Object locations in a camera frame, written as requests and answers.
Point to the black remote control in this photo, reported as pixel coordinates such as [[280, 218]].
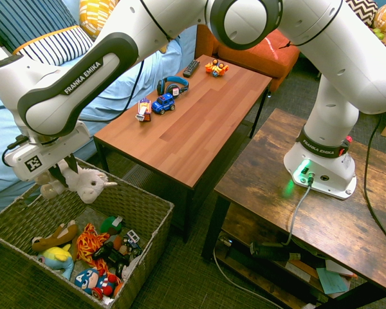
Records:
[[191, 68]]

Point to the dark blue striped pillow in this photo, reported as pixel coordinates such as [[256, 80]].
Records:
[[19, 19]]

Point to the grey wicker basket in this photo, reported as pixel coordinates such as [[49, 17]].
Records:
[[132, 206]]

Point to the light blue bed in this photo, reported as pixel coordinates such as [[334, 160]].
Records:
[[177, 61]]

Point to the orange white toy truck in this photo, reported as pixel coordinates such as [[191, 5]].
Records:
[[143, 110]]

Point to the yellow white patterned pillow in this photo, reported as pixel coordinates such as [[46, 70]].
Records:
[[90, 16]]

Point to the orange toy robot vehicle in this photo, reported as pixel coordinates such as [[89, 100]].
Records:
[[216, 68]]

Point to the black white chevron pillow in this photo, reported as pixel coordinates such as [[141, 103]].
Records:
[[363, 11]]

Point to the white navy striped pillow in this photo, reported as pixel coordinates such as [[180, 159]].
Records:
[[51, 48]]

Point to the teal paper envelope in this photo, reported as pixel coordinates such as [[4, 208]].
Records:
[[333, 280]]

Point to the black power brick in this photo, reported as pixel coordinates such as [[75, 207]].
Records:
[[270, 251]]

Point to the reddish wooden coffee table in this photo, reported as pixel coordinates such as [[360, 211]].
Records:
[[193, 151]]

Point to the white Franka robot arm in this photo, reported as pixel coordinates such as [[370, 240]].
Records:
[[325, 48]]

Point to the orange armchair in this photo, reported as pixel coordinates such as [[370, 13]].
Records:
[[206, 45]]

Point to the Captain America plush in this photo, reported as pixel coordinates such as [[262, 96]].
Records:
[[90, 280]]

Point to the orange flame plush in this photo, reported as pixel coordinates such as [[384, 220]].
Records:
[[88, 243]]

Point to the white unicorn stuffed toy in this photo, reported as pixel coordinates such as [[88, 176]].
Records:
[[87, 185]]

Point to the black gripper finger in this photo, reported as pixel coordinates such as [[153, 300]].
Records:
[[59, 175], [72, 164]]

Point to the white papers on shelf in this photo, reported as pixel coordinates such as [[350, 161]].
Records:
[[337, 267]]

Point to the white gripper body with marker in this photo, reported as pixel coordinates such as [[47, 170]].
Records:
[[51, 148]]

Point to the brown dog plush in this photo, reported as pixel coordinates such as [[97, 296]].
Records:
[[56, 236]]

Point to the toy monster truck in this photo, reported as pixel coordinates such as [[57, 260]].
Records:
[[132, 241]]

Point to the blue yellow pony plush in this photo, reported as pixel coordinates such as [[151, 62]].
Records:
[[58, 257]]

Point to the black game controller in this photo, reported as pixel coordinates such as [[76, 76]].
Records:
[[112, 256]]

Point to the blue toy car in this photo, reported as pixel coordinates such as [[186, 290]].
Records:
[[163, 103]]

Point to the green plush toy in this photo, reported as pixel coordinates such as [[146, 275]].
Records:
[[111, 225]]

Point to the blue black headphones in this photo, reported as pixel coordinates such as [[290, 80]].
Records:
[[173, 84]]

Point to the orange tufted ottoman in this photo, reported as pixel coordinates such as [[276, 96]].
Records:
[[260, 61]]

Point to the rustic brown wooden table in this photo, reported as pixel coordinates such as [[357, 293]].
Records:
[[325, 219]]

